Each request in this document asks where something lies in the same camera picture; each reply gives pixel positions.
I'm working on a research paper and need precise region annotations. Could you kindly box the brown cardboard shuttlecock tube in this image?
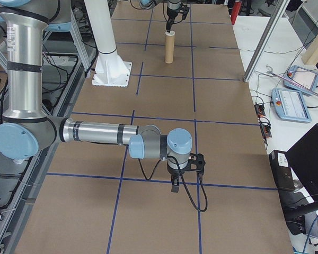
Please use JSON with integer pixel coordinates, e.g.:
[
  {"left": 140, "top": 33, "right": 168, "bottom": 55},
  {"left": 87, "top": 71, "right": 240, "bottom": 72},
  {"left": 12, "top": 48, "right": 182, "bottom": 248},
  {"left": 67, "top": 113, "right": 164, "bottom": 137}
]
[{"left": 164, "top": 30, "right": 176, "bottom": 64}]

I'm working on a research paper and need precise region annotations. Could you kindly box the red cylinder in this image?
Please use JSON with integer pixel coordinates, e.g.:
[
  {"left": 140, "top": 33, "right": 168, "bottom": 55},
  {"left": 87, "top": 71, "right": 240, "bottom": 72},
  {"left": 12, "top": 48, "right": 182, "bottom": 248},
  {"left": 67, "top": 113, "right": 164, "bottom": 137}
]
[{"left": 231, "top": 0, "right": 242, "bottom": 26}]

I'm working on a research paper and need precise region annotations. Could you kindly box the white side table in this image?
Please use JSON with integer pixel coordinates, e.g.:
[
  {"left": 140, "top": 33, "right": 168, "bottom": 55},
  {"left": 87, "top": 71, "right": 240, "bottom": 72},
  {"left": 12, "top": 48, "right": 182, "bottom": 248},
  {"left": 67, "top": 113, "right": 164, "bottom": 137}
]
[{"left": 232, "top": 14, "right": 318, "bottom": 254}]

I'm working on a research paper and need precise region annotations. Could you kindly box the black power strip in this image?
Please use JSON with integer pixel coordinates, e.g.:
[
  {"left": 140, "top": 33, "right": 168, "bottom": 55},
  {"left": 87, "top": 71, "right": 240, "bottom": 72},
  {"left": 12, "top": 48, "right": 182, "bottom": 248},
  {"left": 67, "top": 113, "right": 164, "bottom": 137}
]
[
  {"left": 254, "top": 103, "right": 266, "bottom": 117},
  {"left": 259, "top": 123, "right": 273, "bottom": 139}
]

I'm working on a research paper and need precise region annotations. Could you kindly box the black box with white label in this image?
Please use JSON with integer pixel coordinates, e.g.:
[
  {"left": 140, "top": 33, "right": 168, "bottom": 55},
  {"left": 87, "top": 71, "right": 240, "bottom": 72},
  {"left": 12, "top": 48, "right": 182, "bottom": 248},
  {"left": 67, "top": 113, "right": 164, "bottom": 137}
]
[{"left": 269, "top": 149, "right": 296, "bottom": 192}]

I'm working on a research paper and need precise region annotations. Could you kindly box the light blue teach pendant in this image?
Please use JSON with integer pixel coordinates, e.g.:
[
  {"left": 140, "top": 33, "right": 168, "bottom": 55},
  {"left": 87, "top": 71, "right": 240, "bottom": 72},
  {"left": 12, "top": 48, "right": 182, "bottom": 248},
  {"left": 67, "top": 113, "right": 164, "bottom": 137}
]
[
  {"left": 282, "top": 65, "right": 318, "bottom": 96},
  {"left": 271, "top": 87, "right": 313, "bottom": 124}
]

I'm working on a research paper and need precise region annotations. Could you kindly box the black monitor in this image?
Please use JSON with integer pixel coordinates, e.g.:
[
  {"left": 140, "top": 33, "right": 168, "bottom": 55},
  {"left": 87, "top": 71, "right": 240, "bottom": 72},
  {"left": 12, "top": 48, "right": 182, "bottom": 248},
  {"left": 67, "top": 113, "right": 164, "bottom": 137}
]
[{"left": 277, "top": 123, "right": 318, "bottom": 220}]

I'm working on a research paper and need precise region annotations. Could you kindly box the thin metal rod with hook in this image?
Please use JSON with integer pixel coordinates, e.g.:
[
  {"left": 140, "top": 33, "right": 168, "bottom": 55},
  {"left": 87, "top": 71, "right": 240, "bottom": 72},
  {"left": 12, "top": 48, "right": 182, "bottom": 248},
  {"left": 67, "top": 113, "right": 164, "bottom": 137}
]
[{"left": 264, "top": 65, "right": 318, "bottom": 101}]

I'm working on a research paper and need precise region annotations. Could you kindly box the beige wooden beam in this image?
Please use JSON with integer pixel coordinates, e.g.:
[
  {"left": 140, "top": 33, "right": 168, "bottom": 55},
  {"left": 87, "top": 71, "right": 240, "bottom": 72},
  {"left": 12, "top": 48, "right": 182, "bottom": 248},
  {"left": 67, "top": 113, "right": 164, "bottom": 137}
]
[{"left": 301, "top": 23, "right": 318, "bottom": 66}]

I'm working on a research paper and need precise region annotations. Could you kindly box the long black wrist cable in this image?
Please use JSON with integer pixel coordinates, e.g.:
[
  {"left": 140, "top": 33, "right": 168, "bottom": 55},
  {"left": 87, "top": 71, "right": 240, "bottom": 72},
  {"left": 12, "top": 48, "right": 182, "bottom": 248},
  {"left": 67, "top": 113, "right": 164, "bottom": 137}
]
[{"left": 165, "top": 156, "right": 209, "bottom": 212}]

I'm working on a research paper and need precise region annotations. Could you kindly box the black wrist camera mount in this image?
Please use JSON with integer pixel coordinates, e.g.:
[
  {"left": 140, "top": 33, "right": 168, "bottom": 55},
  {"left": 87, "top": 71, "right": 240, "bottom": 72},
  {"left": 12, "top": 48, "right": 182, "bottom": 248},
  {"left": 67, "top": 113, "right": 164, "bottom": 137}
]
[
  {"left": 179, "top": 4, "right": 190, "bottom": 21},
  {"left": 188, "top": 152, "right": 207, "bottom": 178}
]

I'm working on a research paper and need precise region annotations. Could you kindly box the short black wrist cable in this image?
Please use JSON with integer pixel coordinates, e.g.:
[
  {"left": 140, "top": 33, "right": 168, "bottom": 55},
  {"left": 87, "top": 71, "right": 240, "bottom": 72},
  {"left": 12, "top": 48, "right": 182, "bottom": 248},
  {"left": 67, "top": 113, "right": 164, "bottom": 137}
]
[{"left": 137, "top": 158, "right": 161, "bottom": 182}]

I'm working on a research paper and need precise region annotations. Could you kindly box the white pedestal with base plate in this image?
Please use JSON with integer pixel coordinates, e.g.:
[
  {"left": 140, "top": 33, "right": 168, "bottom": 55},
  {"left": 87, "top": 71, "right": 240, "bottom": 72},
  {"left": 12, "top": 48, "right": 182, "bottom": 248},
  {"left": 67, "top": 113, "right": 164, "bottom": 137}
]
[{"left": 83, "top": 0, "right": 133, "bottom": 88}]

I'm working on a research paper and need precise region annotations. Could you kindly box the aluminium profile post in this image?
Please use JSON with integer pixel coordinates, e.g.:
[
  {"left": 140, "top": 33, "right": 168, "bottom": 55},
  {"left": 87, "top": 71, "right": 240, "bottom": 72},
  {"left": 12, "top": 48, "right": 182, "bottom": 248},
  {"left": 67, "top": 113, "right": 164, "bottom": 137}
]
[{"left": 243, "top": 0, "right": 291, "bottom": 83}]

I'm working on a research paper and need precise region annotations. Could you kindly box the blue cable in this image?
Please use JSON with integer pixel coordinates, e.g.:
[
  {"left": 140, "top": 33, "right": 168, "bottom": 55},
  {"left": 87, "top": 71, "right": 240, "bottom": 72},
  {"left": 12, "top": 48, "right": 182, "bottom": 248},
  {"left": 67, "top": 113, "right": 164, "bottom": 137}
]
[{"left": 301, "top": 211, "right": 318, "bottom": 254}]

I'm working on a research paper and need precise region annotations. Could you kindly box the metal bar V-shaped frame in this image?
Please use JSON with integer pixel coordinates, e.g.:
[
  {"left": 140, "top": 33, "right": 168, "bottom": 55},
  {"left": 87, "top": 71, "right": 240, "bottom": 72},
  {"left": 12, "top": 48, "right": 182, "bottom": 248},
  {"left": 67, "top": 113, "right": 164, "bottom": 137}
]
[{"left": 0, "top": 0, "right": 99, "bottom": 254}]

